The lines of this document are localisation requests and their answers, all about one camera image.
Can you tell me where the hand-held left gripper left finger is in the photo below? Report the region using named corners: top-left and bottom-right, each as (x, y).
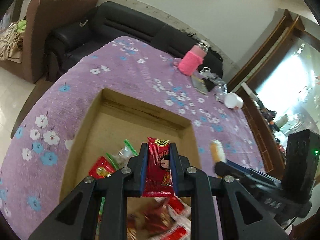
top-left (29, 142), bottom-right (148, 240)

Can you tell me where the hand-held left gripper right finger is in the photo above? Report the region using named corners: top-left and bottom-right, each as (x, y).
top-left (170, 142), bottom-right (290, 240)

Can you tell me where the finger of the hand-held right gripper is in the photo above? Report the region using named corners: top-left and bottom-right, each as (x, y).
top-left (215, 161), bottom-right (283, 195)
top-left (226, 161), bottom-right (282, 184)

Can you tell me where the red cartoon snack wrapper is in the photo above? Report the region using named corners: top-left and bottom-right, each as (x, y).
top-left (142, 137), bottom-right (174, 197)

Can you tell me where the yellow snack bar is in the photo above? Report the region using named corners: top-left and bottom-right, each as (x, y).
top-left (210, 139), bottom-right (227, 164)

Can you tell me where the pile of snack packets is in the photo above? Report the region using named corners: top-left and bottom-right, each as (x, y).
top-left (89, 139), bottom-right (193, 240)

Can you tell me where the cardboard box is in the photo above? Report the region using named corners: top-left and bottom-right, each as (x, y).
top-left (59, 88), bottom-right (208, 240)

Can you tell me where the row of cabinet clutter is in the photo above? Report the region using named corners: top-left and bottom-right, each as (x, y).
top-left (252, 95), bottom-right (320, 155)

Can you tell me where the white cup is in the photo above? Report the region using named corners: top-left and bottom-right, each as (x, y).
top-left (224, 92), bottom-right (244, 110)

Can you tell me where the bright window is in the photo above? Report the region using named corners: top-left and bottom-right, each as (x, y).
top-left (255, 36), bottom-right (320, 130)

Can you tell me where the clear plastic bottle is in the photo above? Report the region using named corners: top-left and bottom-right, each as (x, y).
top-left (215, 79), bottom-right (228, 95)

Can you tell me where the black wallet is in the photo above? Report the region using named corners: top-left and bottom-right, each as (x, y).
top-left (202, 77), bottom-right (217, 92)

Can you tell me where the white plastic bag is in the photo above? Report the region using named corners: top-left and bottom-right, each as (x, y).
top-left (199, 67), bottom-right (218, 80)

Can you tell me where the pink sleeved bottle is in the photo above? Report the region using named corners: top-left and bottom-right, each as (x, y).
top-left (178, 41), bottom-right (209, 77)

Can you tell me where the purple floral tablecloth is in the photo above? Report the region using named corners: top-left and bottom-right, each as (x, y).
top-left (0, 35), bottom-right (267, 240)

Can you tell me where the black sofa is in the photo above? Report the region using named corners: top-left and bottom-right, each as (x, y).
top-left (45, 1), bottom-right (224, 80)

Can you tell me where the brown armchair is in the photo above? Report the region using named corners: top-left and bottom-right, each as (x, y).
top-left (0, 0), bottom-right (99, 84)

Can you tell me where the beige printed cloth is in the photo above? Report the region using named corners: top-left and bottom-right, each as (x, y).
top-left (0, 21), bottom-right (27, 60)

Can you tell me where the green cloth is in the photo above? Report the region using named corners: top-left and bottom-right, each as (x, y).
top-left (16, 20), bottom-right (27, 34)

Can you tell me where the black cable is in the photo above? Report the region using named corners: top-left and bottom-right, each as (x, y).
top-left (282, 216), bottom-right (302, 233)

